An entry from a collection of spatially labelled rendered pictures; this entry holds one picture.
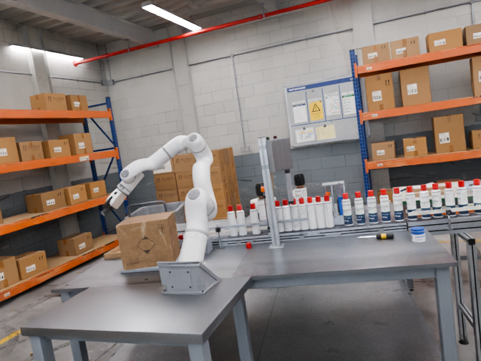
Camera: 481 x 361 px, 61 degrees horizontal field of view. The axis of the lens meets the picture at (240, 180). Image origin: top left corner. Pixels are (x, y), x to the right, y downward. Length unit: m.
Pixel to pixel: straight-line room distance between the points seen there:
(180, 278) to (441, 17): 5.93
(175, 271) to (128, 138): 6.60
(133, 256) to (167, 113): 5.68
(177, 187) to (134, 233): 3.82
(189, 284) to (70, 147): 4.88
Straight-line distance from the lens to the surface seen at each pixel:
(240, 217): 2.66
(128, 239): 2.47
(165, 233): 2.41
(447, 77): 6.97
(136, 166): 2.42
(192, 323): 1.69
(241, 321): 2.22
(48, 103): 6.33
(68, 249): 6.47
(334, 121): 6.83
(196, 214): 2.09
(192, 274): 1.94
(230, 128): 7.40
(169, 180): 6.25
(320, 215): 2.60
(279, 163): 2.44
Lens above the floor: 1.51
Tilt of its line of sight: 6 degrees down
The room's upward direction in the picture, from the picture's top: 8 degrees counter-clockwise
